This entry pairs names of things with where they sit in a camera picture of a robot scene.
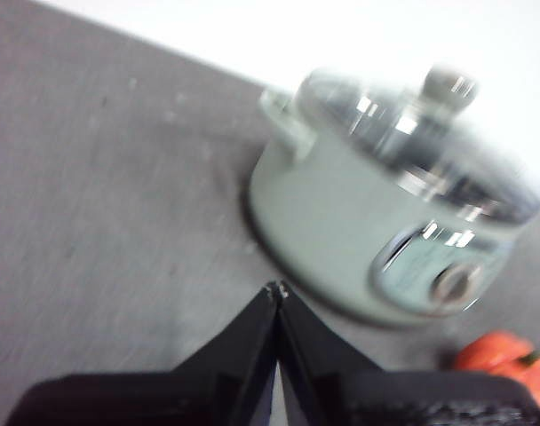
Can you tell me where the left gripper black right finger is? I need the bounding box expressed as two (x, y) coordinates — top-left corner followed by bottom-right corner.
(276, 286), (540, 426)

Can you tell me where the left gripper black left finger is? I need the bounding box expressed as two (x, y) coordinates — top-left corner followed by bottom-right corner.
(5, 281), (282, 426)

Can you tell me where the orange pumpkin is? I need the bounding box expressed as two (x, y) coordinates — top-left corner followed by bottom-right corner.
(454, 331), (540, 418)

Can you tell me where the glass lid with green knob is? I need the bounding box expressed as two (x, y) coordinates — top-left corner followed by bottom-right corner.
(294, 64), (540, 223)

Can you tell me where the pale green electric cooking pot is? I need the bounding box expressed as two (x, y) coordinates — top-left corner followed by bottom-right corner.
(245, 88), (540, 327)

